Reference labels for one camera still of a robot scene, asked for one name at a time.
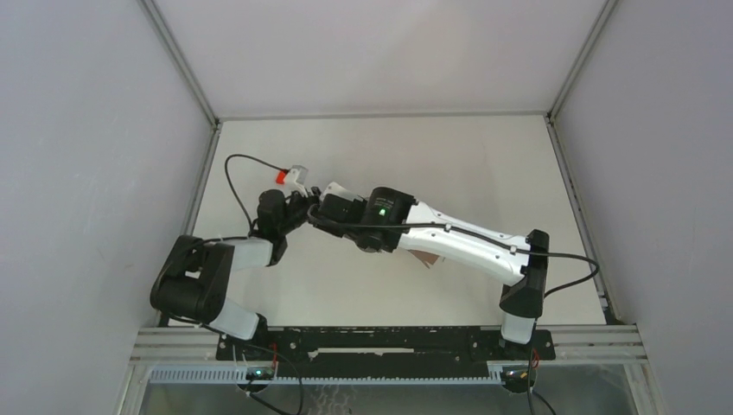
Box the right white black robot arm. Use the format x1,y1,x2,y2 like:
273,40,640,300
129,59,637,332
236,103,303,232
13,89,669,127
308,182,549,360

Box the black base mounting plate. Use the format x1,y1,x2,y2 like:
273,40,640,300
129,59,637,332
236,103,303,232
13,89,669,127
215,326,556,376

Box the aluminium frame rail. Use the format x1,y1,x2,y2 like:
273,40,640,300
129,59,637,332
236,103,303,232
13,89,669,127
543,325,648,365

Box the white slotted cable duct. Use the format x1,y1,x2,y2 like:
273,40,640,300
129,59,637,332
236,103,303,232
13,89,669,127
148,366,504,386

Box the left green circuit board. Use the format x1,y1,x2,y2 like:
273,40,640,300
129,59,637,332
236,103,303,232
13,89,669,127
246,368,274,381

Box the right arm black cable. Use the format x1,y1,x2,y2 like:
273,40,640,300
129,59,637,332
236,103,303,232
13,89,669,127
306,206,601,299

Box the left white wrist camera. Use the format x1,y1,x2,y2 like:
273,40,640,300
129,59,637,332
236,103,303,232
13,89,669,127
284,165,309,195

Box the green circuit board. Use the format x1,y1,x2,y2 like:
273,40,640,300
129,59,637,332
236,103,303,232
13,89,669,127
501,370,536,384
246,368,274,381

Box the right green circuit board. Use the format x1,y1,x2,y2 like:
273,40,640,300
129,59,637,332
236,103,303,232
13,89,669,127
501,370,536,384

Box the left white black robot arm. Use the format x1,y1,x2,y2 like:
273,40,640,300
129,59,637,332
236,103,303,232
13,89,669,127
150,187,321,361

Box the brown cardboard box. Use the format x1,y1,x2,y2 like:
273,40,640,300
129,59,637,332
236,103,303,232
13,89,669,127
410,250,443,269

